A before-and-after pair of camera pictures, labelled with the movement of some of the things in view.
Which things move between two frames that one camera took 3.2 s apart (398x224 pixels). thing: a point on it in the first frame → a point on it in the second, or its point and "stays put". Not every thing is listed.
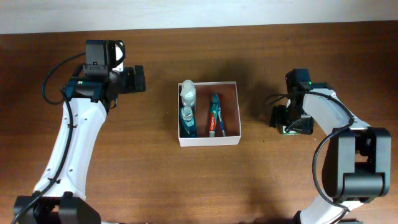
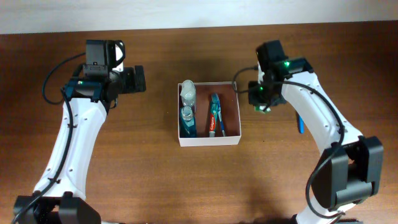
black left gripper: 132,84 stays put
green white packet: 290,132 → 260,108
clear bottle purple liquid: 188,93 stays put
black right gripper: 306,127 → 254,98
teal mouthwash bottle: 188,122 stays put
